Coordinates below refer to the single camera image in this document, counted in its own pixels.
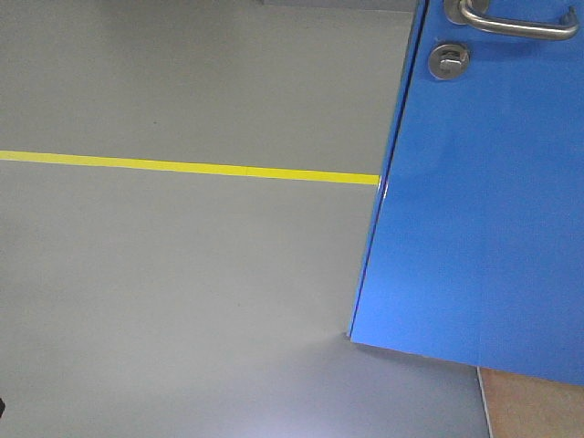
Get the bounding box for steel thumb turn lock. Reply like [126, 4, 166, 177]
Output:
[428, 43, 471, 80]

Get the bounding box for steel door lever handle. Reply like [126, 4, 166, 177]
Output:
[443, 0, 580, 41]

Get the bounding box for blue door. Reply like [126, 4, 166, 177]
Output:
[349, 1, 583, 385]

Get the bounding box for plywood base platform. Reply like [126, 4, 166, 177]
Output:
[477, 368, 583, 437]

